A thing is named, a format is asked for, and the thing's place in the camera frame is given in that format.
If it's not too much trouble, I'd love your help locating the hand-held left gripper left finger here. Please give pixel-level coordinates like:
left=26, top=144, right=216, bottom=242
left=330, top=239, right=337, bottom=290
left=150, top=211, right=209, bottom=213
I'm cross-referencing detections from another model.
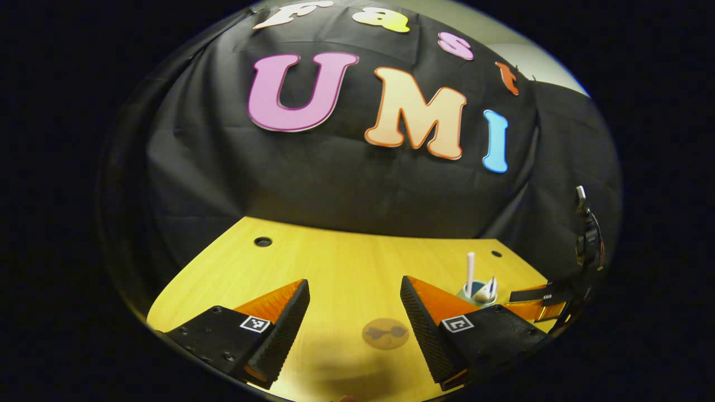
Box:
left=162, top=279, right=311, bottom=390

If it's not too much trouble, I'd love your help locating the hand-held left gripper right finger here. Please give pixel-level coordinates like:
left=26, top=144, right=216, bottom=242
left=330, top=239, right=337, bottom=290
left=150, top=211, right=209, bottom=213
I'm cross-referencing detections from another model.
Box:
left=400, top=276, right=551, bottom=391

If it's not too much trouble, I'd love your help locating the white toothpaste tube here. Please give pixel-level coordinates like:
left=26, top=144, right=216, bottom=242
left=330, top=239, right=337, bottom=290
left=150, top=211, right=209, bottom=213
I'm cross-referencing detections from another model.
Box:
left=475, top=276, right=498, bottom=305

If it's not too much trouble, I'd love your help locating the round cork coaster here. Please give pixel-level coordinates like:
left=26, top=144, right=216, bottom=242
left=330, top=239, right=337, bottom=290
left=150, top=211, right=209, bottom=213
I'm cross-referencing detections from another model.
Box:
left=361, top=318, right=409, bottom=351

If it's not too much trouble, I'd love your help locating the pale green cup wooden handle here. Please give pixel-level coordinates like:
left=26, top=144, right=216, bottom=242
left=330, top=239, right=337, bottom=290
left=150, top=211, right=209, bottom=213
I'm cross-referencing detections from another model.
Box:
left=456, top=280, right=498, bottom=309

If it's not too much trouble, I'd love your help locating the wooden desktop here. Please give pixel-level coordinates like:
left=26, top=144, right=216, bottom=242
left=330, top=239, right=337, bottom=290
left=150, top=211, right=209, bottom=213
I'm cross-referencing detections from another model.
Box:
left=146, top=217, right=559, bottom=402

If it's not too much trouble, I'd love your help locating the black backdrop cloth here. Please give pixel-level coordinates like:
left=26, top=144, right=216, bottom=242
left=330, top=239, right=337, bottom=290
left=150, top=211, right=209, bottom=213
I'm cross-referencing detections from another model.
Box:
left=101, top=0, right=623, bottom=313

